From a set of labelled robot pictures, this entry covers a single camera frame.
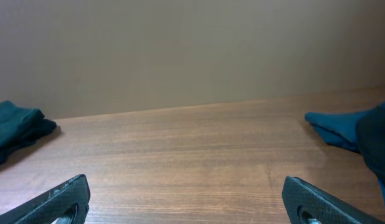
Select dark blue garment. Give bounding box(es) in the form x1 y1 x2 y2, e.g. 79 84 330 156
304 101 385 204

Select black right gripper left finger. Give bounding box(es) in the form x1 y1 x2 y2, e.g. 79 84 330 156
0 174 90 224

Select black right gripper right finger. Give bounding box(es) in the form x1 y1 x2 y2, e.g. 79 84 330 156
282 176 385 224

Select black shorts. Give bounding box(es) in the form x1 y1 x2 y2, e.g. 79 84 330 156
0 101 57 165

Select black garment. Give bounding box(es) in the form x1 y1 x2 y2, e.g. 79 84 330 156
356 105 385 188

